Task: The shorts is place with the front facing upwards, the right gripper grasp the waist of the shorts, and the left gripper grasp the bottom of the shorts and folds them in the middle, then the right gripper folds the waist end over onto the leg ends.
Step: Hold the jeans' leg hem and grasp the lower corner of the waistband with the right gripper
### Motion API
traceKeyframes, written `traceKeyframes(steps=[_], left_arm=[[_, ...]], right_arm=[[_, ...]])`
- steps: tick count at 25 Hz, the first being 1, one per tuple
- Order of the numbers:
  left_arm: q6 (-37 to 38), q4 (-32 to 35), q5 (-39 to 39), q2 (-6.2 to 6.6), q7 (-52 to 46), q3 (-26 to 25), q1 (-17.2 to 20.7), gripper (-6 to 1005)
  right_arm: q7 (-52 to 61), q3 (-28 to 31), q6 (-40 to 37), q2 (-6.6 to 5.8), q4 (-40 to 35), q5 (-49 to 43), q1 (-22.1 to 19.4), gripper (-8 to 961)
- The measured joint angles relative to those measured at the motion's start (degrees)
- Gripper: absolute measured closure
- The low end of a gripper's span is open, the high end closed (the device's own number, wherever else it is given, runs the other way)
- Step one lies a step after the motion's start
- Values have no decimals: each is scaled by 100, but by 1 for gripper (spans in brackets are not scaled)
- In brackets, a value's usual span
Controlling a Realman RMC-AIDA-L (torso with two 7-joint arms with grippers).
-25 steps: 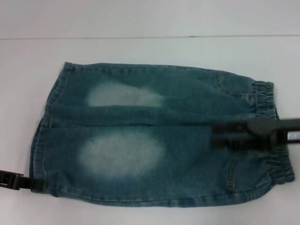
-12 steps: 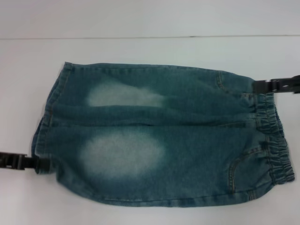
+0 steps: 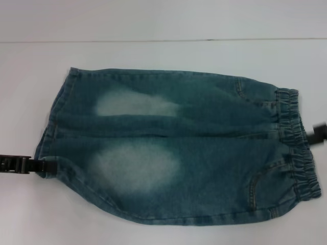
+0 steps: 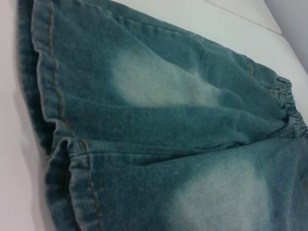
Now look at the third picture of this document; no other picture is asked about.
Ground blue denim shorts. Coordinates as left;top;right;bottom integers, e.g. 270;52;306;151
34;66;322;220

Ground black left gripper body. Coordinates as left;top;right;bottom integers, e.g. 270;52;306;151
0;154;32;175

